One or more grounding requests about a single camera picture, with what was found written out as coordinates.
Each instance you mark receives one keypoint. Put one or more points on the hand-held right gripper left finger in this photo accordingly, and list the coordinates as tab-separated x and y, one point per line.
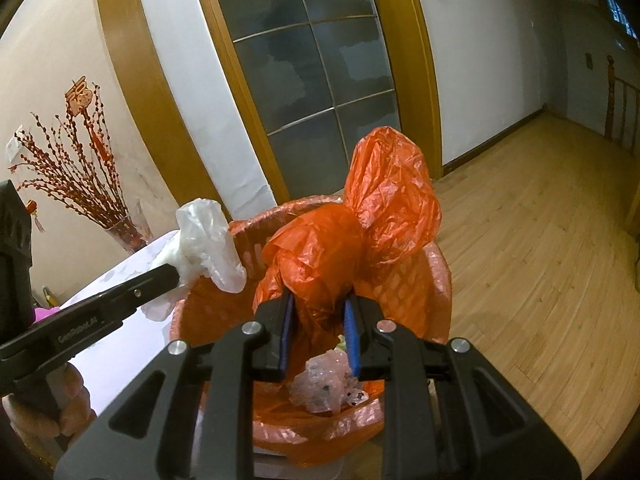
286	340

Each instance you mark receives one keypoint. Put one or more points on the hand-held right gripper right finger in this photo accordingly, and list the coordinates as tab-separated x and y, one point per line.
352	340

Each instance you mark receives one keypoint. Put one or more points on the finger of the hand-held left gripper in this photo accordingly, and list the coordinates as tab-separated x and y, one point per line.
100	310

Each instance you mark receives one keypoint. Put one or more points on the clear plastic wrap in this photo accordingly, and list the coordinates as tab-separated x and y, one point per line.
320	385

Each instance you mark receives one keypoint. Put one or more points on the orange lined trash basket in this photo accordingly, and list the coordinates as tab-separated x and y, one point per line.
431	300

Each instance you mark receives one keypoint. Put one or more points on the white plastic bag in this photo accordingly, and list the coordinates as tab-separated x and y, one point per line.
200	232

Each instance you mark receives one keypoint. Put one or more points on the large orange plastic bag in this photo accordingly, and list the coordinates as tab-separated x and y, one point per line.
390	200

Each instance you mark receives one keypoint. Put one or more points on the person's left hand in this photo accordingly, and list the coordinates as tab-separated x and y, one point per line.
75	400

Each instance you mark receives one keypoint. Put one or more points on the small red lantern ornament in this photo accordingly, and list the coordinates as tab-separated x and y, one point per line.
33	210

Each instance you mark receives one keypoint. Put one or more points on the pink plastic bag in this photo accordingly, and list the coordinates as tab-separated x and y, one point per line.
46	316

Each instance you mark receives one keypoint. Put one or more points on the table with white tablecloth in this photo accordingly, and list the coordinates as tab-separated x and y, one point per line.
130	360

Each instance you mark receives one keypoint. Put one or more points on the glass vase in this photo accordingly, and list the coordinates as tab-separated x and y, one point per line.
129	230

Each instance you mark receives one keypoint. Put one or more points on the red berry branches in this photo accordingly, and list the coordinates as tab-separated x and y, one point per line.
75	180

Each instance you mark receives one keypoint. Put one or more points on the red gold hanging ornament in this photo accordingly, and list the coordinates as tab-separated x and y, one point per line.
82	97

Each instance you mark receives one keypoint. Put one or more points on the frosted glass door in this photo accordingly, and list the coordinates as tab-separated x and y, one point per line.
310	60

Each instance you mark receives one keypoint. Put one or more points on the dark window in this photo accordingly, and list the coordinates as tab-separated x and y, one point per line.
620	12

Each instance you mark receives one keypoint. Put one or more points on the white wall switch panel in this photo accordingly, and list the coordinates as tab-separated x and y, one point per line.
15	146

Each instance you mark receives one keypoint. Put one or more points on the wooden door frame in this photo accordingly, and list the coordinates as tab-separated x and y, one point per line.
415	85

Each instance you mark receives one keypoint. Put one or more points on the wooden stair post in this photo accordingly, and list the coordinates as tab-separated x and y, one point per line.
611	95

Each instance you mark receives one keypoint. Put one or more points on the small wall plate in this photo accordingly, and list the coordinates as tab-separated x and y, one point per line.
588	61

